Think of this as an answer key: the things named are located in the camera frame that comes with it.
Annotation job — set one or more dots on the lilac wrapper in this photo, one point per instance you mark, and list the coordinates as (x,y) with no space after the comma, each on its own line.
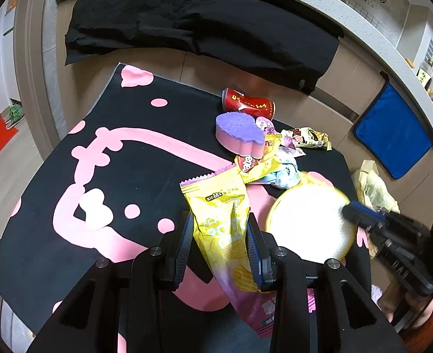
(292,150)

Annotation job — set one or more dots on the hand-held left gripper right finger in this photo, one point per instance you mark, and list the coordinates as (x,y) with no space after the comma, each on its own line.
(255,253)

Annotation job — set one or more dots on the person's right forearm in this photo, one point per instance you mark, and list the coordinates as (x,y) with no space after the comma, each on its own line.
(426,323)

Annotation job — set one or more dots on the dark glass bottle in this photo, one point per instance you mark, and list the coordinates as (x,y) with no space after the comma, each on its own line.
(425,75)

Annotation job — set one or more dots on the blue towel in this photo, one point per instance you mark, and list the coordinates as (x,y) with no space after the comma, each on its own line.
(389,136)

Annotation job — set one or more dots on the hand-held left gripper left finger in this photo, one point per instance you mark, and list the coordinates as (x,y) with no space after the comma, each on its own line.
(185,250)

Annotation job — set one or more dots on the waste bin yellow liner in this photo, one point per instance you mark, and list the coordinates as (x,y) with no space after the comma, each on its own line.
(376,191)

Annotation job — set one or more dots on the yellow wrapper red label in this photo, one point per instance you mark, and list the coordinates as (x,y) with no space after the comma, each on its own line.
(264,169)

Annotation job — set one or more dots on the black pink printed mat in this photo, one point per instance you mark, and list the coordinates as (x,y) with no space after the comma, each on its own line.
(54,191)

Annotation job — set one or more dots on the cartoon print wrapper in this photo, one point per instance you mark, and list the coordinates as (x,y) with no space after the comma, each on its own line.
(308,138)

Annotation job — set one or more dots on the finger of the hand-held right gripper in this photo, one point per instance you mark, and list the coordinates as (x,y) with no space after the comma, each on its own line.
(360,215)
(365,242)

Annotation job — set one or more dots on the yellow chip bag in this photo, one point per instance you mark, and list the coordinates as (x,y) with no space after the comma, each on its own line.
(216,206)

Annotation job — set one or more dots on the green object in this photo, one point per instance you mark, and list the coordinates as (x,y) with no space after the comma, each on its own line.
(16,112)

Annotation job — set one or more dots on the round yellow plate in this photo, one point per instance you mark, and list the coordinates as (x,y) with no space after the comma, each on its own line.
(304,220)

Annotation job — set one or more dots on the pink white printed wrapper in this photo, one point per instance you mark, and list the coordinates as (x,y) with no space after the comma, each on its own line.
(266,125)

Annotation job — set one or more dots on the purple pink sponge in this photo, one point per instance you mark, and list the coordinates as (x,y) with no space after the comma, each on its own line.
(238,128)

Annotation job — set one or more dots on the light blue crumpled wrapper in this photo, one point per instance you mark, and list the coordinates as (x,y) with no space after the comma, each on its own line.
(286,176)

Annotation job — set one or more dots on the black cloth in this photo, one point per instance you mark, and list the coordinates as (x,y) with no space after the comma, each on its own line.
(201,25)

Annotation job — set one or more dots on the red soda can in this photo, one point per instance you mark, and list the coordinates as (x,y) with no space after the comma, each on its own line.
(249,104)

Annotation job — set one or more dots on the white stone countertop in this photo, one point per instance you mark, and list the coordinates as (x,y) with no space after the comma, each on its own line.
(349,11)

